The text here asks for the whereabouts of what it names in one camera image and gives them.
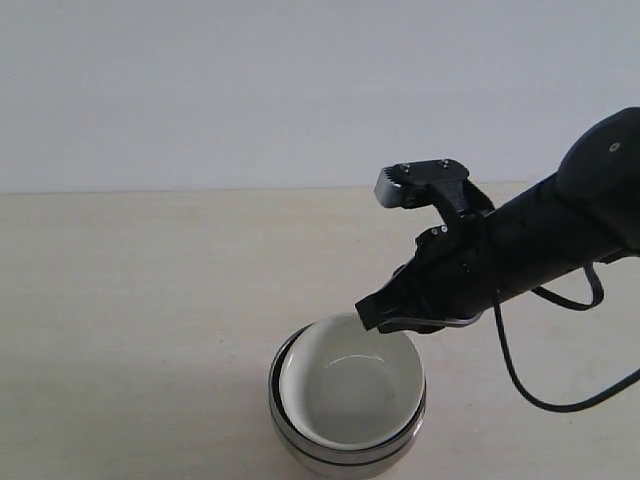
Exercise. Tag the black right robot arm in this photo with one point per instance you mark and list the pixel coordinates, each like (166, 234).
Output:
(585, 212)

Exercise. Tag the white ceramic bowl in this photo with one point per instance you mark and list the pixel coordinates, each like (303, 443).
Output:
(347, 388)

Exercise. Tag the smooth stainless steel bowl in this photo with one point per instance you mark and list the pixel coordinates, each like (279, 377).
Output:
(333, 463)

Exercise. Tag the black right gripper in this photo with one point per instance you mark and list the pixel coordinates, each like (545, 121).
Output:
(446, 284)

